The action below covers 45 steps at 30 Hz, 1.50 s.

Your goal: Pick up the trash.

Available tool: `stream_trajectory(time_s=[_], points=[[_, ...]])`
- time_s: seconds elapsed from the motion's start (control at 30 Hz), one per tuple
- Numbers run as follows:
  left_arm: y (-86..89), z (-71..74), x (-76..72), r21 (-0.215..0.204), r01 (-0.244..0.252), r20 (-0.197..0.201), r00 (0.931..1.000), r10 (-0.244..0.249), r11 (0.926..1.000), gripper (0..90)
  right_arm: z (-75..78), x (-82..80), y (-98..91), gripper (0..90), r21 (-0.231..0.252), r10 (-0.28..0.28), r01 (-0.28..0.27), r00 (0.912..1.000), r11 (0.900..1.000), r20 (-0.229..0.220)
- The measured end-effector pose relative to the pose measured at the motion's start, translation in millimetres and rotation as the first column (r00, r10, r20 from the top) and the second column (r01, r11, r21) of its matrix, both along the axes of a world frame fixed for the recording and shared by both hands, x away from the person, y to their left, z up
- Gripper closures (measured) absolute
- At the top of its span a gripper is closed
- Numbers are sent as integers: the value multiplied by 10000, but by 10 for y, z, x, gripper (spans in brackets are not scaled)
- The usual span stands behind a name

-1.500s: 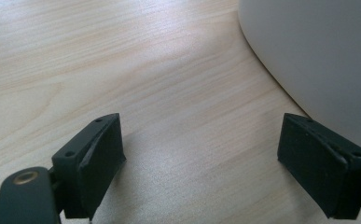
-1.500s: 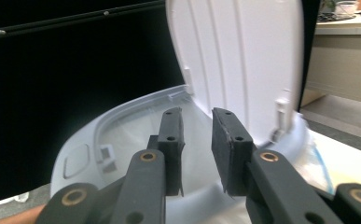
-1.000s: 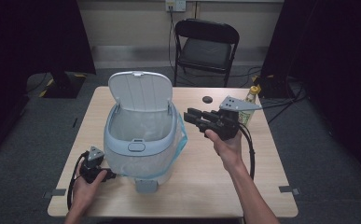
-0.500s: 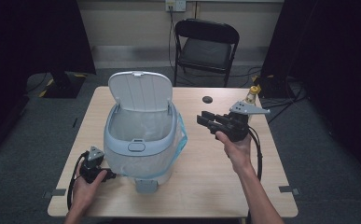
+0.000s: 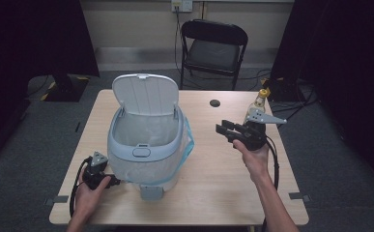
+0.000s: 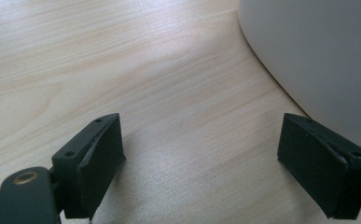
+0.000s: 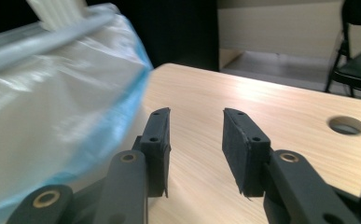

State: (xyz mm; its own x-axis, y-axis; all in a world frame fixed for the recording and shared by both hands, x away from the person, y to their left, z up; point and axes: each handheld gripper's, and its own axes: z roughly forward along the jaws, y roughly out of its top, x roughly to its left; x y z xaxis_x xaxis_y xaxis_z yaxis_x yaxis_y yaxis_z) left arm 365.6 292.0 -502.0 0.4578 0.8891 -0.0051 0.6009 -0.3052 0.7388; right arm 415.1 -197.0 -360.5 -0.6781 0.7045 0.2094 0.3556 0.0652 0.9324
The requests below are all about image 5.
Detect person's right hand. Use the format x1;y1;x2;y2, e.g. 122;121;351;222
232;138;271;184

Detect clear bottle with yellow cap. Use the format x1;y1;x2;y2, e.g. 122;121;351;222
245;88;271;126

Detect black folding chair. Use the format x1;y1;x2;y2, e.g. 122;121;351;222
179;18;249;91

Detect black wall outlet cable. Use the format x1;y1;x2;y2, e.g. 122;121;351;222
173;5;185;75

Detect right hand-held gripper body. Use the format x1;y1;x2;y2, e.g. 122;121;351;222
234;107;288;152

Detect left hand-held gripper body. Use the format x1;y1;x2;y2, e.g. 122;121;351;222
83;151;109;190

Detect black stand base plate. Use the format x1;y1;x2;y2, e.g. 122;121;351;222
40;73;91;103

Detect white and grey trash can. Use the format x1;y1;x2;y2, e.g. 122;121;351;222
106;72;195;202

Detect clear blue-trimmed trash bag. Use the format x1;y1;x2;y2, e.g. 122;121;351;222
108;110;195;189

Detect black floor cables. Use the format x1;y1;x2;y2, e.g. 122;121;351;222
239;68;320;129

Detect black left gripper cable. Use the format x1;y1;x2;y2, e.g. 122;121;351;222
69;156;93;218

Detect dark curtain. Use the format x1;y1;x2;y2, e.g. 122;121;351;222
269;0;374;192
0;0;101;169

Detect white wall outlet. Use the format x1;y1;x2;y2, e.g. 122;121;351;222
170;0;194;14

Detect grey tape strip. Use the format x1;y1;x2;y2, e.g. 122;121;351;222
43;194;70;207
289;191;312;203

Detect person's left hand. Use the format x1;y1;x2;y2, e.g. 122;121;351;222
73;168;111;219

